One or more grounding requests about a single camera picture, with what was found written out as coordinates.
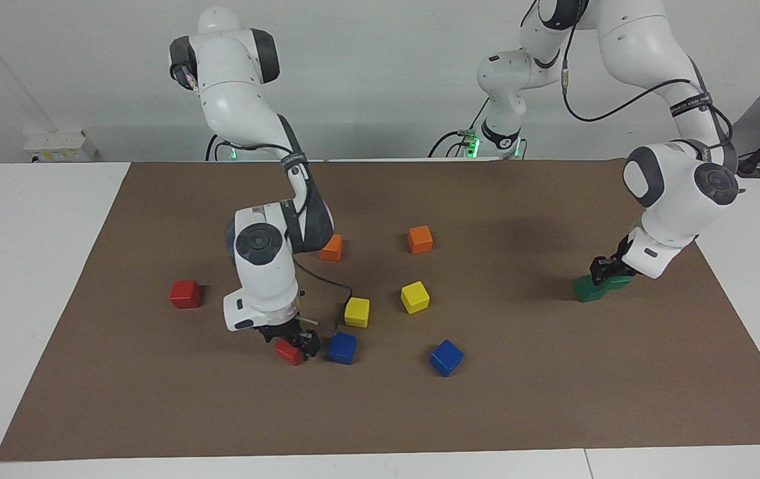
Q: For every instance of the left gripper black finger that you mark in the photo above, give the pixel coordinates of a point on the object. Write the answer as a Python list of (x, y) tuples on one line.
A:
[(599, 279)]

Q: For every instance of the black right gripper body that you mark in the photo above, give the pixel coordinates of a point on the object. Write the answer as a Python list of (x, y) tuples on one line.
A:
[(287, 330)]

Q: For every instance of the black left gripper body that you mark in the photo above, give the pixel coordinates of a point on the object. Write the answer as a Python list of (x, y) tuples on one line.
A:
[(609, 266)]

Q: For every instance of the green wooden cube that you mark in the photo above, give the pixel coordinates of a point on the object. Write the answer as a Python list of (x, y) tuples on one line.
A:
[(619, 283), (586, 293)]

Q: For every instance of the red wooden cube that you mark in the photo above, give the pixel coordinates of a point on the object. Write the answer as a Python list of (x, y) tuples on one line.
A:
[(185, 295), (288, 352)]

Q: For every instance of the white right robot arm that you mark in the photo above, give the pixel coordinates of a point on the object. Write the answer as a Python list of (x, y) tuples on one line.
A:
[(260, 279)]

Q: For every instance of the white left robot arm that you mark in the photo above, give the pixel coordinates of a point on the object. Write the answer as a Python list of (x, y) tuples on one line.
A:
[(673, 219)]

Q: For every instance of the blue wooden cube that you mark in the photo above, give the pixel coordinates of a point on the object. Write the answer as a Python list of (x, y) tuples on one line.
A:
[(446, 358), (342, 348)]

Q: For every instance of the yellow wooden cube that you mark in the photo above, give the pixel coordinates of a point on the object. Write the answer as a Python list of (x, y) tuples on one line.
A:
[(415, 297), (357, 312)]

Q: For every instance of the orange wooden cube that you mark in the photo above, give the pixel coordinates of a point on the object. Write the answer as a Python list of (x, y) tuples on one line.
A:
[(420, 240), (333, 251)]

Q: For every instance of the brown table mat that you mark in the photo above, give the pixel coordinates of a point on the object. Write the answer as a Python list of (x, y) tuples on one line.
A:
[(553, 372)]

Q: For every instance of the white power strip box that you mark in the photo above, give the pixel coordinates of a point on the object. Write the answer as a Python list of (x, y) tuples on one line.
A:
[(60, 146)]

